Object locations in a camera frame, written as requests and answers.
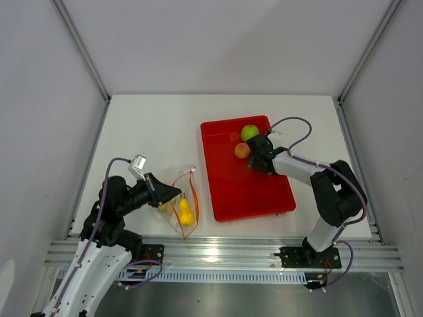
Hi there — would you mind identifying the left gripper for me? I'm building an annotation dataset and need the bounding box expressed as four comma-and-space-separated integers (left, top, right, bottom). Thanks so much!
118, 172, 181, 216

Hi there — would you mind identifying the orange fruit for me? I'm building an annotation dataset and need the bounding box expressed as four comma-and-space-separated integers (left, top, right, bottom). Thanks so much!
157, 203, 168, 212

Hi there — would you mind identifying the clear zip top bag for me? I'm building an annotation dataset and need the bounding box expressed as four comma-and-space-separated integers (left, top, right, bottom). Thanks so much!
153, 164, 200, 240

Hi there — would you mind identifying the yellow bumpy gourd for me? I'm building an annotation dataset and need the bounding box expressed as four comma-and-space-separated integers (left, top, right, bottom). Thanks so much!
178, 198, 194, 227

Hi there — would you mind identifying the yellow green mango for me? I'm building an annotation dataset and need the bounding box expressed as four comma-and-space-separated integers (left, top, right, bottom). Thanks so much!
166, 198, 179, 218

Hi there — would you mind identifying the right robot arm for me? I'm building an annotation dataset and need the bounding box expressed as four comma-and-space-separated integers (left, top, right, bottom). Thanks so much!
247, 134, 367, 267

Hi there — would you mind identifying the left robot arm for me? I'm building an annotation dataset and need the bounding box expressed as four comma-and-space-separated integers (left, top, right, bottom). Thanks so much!
35, 173, 181, 316

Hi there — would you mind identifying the pink peach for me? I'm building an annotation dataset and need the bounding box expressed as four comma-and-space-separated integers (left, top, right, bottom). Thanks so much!
234, 143, 250, 159

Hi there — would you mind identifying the green apple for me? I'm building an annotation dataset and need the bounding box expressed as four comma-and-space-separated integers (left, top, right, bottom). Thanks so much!
241, 125, 260, 142

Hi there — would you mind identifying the red plastic tray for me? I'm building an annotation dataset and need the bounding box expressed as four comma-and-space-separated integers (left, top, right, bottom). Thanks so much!
200, 115, 296, 222

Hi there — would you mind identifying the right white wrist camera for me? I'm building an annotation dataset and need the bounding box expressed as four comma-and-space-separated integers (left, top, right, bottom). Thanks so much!
266, 130, 283, 137

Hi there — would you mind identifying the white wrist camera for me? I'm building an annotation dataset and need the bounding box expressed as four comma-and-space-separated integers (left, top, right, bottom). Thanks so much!
266, 130, 283, 137
128, 155, 146, 180

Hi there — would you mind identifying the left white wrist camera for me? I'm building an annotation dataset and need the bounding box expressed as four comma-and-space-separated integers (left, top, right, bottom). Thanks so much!
128, 155, 146, 180

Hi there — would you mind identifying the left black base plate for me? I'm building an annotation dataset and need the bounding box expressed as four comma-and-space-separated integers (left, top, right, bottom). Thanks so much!
132, 244, 165, 265

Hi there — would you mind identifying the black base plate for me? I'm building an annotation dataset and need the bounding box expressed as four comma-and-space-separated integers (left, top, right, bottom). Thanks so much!
132, 244, 165, 265
274, 246, 342, 269

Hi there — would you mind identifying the slotted cable duct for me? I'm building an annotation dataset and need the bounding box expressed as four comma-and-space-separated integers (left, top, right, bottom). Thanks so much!
58, 267, 308, 285

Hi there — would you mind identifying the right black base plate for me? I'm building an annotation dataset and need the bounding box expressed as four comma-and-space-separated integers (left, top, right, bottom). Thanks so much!
274, 246, 342, 269

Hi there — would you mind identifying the left aluminium frame post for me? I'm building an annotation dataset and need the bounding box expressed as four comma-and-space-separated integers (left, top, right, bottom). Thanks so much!
51, 0, 111, 102

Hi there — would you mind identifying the aluminium frame post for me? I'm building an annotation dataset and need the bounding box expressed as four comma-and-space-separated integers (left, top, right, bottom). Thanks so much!
51, 0, 111, 102
337, 0, 403, 106

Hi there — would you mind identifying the aluminium mounting rail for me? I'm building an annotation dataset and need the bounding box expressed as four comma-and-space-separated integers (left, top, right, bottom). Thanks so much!
44, 236, 404, 273

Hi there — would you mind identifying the right aluminium frame post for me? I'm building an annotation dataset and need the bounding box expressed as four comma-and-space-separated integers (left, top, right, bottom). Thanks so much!
337, 0, 403, 106

